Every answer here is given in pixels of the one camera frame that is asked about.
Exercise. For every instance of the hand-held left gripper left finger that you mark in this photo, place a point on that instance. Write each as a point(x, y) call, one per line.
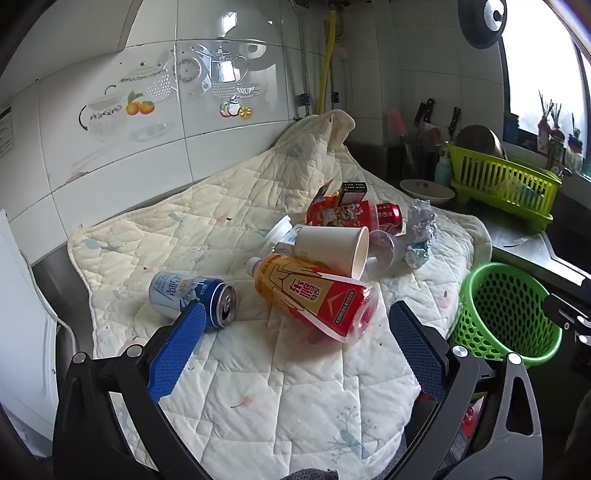
point(178, 346)

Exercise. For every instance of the white plastic lid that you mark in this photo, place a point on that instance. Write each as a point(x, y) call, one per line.
point(276, 230)

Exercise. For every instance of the teal plastic bottle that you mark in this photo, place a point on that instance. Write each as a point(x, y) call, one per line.
point(443, 170)

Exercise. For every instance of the white paper cup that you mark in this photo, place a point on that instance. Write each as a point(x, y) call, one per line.
point(328, 247)

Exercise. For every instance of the small potted plant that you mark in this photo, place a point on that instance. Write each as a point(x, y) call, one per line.
point(575, 147)

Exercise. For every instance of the clear plastic cup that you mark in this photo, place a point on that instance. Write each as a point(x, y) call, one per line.
point(385, 251)

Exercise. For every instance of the red plastic stool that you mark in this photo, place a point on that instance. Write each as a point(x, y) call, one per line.
point(469, 417)

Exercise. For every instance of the lime green dish rack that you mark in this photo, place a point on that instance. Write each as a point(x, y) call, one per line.
point(498, 180)

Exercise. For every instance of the black cardboard box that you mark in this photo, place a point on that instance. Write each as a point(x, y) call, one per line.
point(355, 187)

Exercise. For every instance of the metal cooking pot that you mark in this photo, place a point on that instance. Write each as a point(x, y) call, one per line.
point(478, 138)

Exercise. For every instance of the orange and red drink bottle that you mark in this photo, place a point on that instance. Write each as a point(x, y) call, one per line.
point(314, 295)

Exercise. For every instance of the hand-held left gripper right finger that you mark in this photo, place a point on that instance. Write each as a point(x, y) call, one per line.
point(415, 350)

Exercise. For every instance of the white ceramic bowl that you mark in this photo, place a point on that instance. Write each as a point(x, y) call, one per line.
point(425, 191)

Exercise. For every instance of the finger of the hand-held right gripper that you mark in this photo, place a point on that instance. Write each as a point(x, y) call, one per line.
point(568, 316)

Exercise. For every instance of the blue and white milk carton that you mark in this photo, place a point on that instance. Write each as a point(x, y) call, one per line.
point(288, 242)

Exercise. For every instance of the glass bottle with sprouts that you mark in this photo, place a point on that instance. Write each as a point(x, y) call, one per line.
point(557, 138)
point(545, 127)

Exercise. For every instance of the dark teal container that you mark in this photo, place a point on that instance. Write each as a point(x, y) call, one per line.
point(512, 127)

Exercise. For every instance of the black hanging pan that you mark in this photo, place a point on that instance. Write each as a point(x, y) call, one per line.
point(480, 23)

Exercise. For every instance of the green perforated plastic basket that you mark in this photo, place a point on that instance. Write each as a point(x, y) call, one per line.
point(503, 300)

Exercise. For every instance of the orange plastic wrapper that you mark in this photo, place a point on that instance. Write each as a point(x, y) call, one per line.
point(323, 196)

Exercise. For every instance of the white quilted blanket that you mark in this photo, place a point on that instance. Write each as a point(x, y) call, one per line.
point(277, 392)

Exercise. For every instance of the silver foil wrapper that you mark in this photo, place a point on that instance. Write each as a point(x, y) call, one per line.
point(421, 221)

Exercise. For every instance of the red cola can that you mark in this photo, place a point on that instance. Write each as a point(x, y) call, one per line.
point(388, 217)

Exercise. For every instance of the blue and white drink can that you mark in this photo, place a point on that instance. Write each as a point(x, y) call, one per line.
point(184, 290)

